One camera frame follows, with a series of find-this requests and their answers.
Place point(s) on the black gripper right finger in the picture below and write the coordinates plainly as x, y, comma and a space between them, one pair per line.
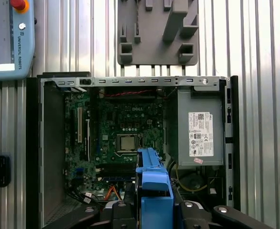
192, 219

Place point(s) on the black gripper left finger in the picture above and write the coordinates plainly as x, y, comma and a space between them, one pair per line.
121, 219

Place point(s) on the hard disk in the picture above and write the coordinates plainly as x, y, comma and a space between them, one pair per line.
154, 188

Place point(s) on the black RAM slot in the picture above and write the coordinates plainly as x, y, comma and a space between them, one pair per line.
116, 168

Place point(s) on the metal CPU socket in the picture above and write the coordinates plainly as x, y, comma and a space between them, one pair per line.
125, 153

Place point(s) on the silver CPU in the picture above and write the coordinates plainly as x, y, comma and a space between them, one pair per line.
128, 143

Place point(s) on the grey power supply unit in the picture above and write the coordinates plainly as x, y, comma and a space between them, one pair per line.
178, 133

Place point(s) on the green motherboard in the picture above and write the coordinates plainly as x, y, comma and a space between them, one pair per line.
111, 124

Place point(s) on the black expansion slot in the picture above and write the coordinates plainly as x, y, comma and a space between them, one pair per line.
72, 133

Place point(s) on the white expansion slot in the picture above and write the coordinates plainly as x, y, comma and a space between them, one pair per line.
79, 124

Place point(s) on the black PC case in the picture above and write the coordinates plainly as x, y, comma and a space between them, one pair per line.
32, 143

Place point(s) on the grey parts rack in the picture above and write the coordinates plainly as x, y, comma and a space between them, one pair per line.
154, 47

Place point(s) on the pale blue teach pendant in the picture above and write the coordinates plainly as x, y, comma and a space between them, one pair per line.
25, 47

